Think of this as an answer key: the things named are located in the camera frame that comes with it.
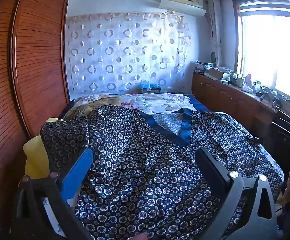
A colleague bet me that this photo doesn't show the bright window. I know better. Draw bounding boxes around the bright window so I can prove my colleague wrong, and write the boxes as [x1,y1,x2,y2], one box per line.
[232,0,290,110]

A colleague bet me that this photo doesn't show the white window curtain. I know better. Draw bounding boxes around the white window curtain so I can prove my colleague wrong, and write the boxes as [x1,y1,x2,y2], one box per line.
[207,0,223,67]

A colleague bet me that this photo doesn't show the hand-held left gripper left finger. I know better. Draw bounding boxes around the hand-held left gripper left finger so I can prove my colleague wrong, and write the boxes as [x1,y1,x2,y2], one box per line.
[13,147,93,240]

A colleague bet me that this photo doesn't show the pink figurine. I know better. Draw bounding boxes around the pink figurine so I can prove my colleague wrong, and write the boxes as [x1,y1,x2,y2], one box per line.
[242,74,254,92]

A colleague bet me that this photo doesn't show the pile of papers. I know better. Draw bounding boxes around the pile of papers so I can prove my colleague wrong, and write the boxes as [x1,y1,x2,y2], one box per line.
[195,60,215,74]

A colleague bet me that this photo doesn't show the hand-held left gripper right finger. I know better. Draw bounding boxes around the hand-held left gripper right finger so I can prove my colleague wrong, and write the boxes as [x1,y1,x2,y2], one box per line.
[195,147,277,240]

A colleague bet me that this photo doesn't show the wooden low cabinet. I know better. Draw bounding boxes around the wooden low cabinet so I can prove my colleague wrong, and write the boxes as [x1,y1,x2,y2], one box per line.
[192,71,290,140]

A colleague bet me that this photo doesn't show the blue tissue box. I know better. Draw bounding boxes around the blue tissue box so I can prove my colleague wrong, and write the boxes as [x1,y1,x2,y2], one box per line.
[140,80,161,94]

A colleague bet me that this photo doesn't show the black tools on sill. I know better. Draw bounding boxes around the black tools on sill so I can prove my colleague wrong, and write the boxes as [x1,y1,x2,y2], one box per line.
[256,86,289,109]

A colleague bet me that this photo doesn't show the white air conditioner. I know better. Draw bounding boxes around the white air conditioner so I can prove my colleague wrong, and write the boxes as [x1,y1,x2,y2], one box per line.
[159,0,207,17]

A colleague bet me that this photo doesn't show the sheer circle-patterned wall curtain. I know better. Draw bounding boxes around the sheer circle-patterned wall curtain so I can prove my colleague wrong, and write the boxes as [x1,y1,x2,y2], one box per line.
[66,11,193,95]

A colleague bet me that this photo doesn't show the pink floral blanket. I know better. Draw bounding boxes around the pink floral blanket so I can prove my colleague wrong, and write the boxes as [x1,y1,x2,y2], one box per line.
[70,93,193,120]

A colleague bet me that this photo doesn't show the dark circle-patterned shirt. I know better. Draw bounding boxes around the dark circle-patterned shirt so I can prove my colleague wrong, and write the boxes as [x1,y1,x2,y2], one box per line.
[40,105,285,240]

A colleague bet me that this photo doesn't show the navy blue blanket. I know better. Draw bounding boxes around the navy blue blanket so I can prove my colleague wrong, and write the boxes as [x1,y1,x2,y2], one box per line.
[185,94,211,113]

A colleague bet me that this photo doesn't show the cardboard box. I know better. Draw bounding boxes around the cardboard box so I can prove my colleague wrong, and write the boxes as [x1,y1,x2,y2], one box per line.
[208,67,231,80]

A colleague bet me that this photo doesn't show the gold patterned cloth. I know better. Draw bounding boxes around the gold patterned cloth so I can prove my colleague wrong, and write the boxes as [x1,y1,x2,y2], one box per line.
[67,94,122,120]

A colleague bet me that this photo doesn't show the yellow plush toy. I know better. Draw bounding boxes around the yellow plush toy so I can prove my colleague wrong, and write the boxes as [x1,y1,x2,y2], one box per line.
[23,117,63,178]

